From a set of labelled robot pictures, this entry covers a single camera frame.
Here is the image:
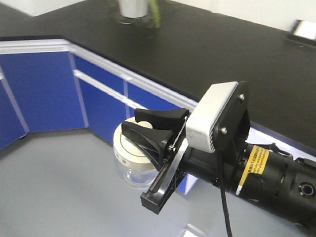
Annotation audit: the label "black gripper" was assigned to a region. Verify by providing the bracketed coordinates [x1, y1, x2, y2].
[121, 108, 247, 214]

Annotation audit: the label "floor socket box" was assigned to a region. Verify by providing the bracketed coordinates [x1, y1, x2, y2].
[180, 223, 208, 237]

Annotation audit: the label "glass jar with cream lid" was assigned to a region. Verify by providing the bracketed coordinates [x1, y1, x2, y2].
[113, 124, 158, 190]

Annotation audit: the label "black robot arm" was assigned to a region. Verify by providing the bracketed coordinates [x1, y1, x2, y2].
[121, 109, 316, 232]

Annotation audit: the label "black camera cable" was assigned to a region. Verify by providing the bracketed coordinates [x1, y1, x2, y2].
[217, 150, 234, 237]

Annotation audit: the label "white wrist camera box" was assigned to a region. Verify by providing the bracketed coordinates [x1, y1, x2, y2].
[185, 81, 238, 153]

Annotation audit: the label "black bench power socket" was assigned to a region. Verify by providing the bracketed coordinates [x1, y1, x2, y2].
[287, 20, 316, 46]

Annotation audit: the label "potted green plant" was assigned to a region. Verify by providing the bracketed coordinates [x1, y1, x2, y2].
[108, 0, 161, 28]

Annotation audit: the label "blue lab bench cabinets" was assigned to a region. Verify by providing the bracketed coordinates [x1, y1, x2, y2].
[0, 39, 316, 196]

